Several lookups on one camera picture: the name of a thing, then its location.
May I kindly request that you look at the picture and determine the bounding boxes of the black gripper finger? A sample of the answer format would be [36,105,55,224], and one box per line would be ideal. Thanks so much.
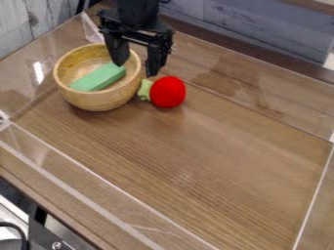
[144,43,171,77]
[104,33,131,66]

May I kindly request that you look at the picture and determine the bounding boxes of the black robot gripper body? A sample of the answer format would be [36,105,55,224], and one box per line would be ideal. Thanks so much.
[96,0,174,50]

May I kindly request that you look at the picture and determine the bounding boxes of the green foam block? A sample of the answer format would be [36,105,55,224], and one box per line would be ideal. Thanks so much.
[70,62,127,92]

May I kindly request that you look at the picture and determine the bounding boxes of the brown wooden bowl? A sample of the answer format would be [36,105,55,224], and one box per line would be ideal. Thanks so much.
[54,43,142,111]

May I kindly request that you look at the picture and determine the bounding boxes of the red knitted strawberry toy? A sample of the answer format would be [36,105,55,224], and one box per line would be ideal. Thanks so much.
[138,76,187,108]

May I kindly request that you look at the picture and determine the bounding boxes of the black metal clamp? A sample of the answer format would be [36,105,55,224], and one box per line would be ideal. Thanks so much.
[28,208,88,250]

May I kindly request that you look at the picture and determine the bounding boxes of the clear acrylic corner bracket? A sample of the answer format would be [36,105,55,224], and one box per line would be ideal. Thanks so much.
[82,13,104,43]

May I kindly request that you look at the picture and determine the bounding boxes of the clear acrylic tray wall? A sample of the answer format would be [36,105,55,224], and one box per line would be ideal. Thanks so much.
[0,116,218,250]

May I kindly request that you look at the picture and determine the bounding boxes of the black cable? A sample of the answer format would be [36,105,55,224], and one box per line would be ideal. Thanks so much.
[0,222,31,250]

